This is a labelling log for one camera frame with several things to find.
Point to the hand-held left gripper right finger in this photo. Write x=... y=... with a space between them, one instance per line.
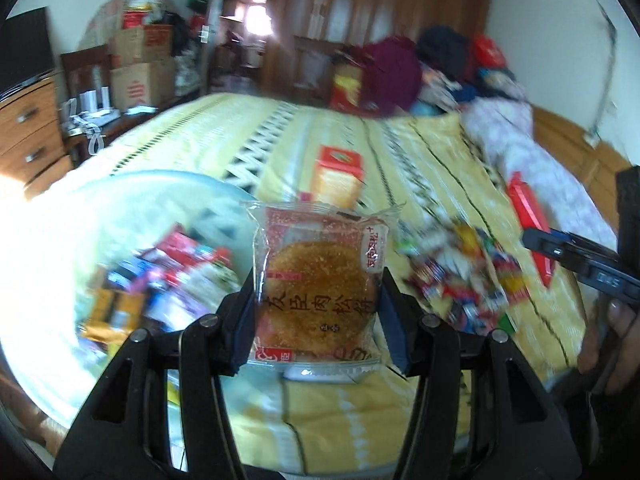
x=395 y=330

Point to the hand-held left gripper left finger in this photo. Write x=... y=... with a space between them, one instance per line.
x=245 y=330

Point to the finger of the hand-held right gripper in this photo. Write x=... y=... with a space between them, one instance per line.
x=565 y=252

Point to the pile of mixed snack packets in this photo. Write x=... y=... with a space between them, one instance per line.
x=465 y=280

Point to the clear-wrapped round cake packet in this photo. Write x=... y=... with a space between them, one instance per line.
x=315 y=280

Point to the heap of collected snack packets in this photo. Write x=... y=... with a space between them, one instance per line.
x=165 y=275

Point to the clear plastic container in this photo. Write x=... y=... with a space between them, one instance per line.
x=150 y=200

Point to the person's right hand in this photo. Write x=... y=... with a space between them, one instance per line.
x=625 y=330

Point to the red flat box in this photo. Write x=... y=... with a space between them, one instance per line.
x=525 y=210

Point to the wooden headboard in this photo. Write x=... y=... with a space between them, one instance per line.
x=590 y=160

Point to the floral quilt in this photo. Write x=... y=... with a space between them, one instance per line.
x=540 y=160

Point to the orange carton box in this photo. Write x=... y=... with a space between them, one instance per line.
x=335 y=180

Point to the pile of clothes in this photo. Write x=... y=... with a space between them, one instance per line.
x=465 y=65

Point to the red and gold box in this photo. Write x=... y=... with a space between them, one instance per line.
x=347 y=90

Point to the purple garment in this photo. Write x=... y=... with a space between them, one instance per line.
x=395 y=70

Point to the cardboard box with red circle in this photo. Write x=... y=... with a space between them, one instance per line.
x=142 y=87

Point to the white router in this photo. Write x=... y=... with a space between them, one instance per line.
x=92 y=105

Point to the wooden drawer chest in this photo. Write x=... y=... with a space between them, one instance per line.
x=30 y=130

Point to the cardboard box with red label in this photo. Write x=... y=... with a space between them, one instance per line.
x=140 y=45

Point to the wooden chair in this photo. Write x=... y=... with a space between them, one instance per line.
x=85 y=67

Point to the wooden wardrobe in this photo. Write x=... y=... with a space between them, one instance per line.
x=375 y=0

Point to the black television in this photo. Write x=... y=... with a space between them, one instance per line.
x=25 y=45

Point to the wall socket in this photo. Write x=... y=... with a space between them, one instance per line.
x=591 y=140

